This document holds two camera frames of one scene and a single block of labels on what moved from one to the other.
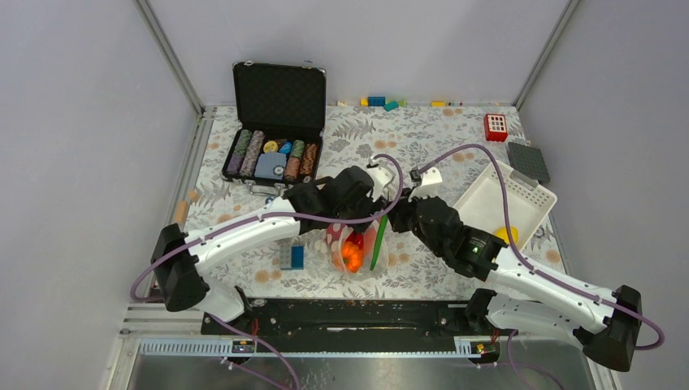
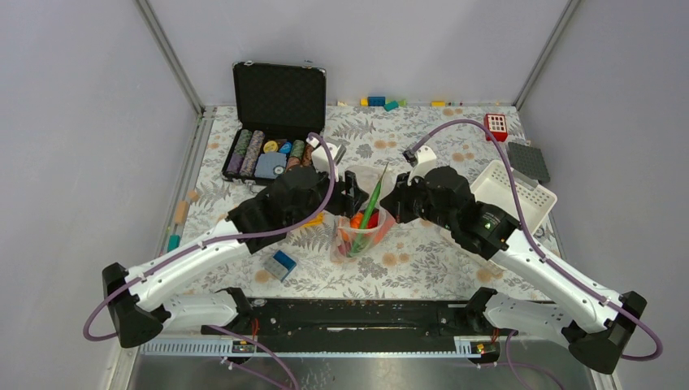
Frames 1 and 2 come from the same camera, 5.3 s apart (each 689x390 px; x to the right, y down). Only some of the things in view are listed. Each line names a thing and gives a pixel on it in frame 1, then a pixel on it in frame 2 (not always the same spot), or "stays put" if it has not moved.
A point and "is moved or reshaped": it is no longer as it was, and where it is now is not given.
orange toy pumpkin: (353, 256) is moved or reshaped
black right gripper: (397, 222) → (401, 195)
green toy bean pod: (379, 242) → (367, 212)
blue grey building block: (292, 257) → (279, 265)
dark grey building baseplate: (528, 161) stays put
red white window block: (496, 127) stays put
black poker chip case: (279, 123) stays put
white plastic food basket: (529, 202) stays put
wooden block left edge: (181, 210) stays put
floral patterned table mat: (450, 147) stays put
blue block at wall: (376, 101) stays put
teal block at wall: (391, 106) stays put
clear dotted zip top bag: (348, 255) is moved or reshaped
